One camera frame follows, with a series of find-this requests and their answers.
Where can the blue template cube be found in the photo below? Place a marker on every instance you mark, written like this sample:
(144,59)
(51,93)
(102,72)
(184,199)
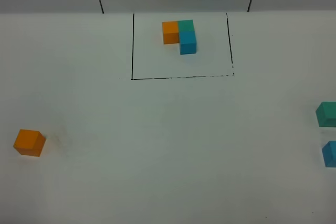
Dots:
(188,43)

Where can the orange template cube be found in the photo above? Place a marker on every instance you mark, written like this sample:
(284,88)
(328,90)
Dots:
(170,32)

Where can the green template cube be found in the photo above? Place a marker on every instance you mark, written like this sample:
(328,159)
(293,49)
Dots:
(185,25)

